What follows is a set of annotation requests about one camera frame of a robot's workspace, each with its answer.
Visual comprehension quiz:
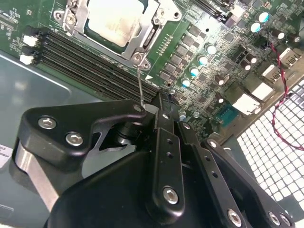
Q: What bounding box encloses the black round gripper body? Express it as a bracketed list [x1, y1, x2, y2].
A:
[46, 118, 221, 228]

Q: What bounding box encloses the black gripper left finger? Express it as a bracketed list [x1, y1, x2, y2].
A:
[13, 93, 187, 223]

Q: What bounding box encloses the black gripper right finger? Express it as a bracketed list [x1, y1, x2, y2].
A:
[167, 94, 296, 228]

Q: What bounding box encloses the thin metal locking lever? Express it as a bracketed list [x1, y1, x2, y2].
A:
[135, 62, 146, 107]

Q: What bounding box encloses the metal socket cover frame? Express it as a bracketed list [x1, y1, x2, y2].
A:
[68, 0, 171, 60]

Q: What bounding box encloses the silver topped green CPU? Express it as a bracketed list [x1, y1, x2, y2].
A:
[84, 0, 155, 48]

